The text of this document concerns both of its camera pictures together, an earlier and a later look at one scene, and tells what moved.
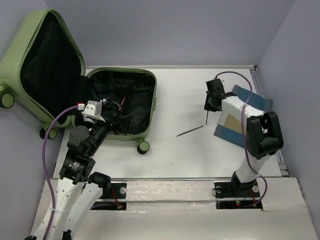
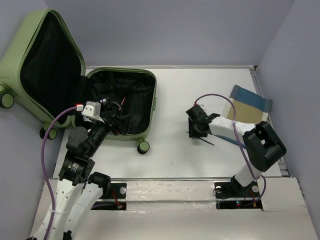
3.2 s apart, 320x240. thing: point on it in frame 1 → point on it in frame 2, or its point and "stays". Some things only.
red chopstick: (121, 103) stays
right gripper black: (207, 106) → (194, 134)
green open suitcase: (42, 75) stays
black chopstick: (184, 133) → (202, 139)
